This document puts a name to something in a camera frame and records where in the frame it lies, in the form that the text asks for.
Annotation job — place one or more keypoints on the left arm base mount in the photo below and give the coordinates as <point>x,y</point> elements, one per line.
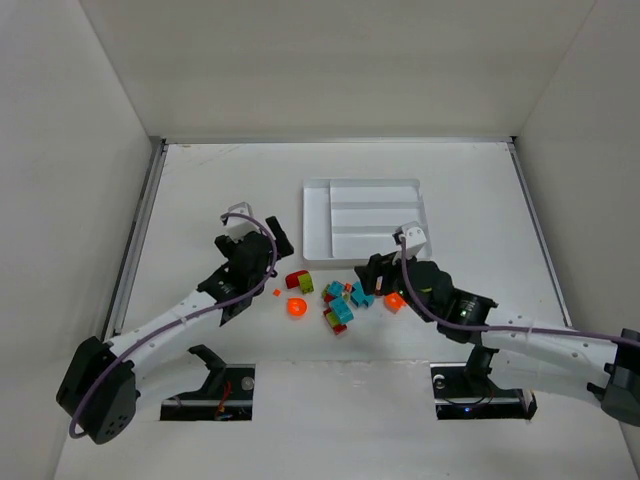
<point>226,394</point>

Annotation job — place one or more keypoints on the orange round lego right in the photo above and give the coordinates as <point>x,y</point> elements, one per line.
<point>394,302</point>

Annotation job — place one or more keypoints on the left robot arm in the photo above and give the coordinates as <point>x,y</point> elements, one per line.
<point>108,381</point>

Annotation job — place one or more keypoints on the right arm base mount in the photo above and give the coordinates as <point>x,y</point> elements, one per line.
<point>464,391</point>

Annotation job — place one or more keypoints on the orange round lego left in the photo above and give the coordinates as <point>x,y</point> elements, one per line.
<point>297,307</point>

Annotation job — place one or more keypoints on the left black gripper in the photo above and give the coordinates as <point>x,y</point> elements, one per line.
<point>255,245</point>

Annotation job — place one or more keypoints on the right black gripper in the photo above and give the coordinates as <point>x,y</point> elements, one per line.
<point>382,273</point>

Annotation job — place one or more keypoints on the white compartment tray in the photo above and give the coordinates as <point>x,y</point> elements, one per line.
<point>345,221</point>

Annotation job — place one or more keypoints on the red slope lego brick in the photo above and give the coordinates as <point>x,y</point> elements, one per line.
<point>340,329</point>

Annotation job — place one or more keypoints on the green square lego brick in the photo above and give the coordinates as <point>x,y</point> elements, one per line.
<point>306,283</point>

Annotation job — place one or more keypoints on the teal square lego brick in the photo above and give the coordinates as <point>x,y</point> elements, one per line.
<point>341,310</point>

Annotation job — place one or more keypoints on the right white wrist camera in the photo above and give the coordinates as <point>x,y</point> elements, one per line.
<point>410,239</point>

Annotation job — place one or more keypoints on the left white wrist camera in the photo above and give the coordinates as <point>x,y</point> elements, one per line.
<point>237,222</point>

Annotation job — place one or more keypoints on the orange round lego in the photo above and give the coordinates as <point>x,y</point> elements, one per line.
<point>297,307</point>
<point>394,302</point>

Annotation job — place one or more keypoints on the teal stepped lego brick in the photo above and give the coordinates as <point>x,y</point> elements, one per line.
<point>359,298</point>

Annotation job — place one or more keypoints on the red arch lego brick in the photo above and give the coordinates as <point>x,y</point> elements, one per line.
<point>292,280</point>

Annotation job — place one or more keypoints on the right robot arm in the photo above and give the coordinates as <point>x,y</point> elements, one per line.
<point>512,351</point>

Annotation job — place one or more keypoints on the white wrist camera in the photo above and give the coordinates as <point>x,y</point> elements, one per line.
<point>410,239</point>
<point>237,222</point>

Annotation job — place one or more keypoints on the teal rounded lego brick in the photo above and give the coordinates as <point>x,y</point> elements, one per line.
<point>335,289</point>

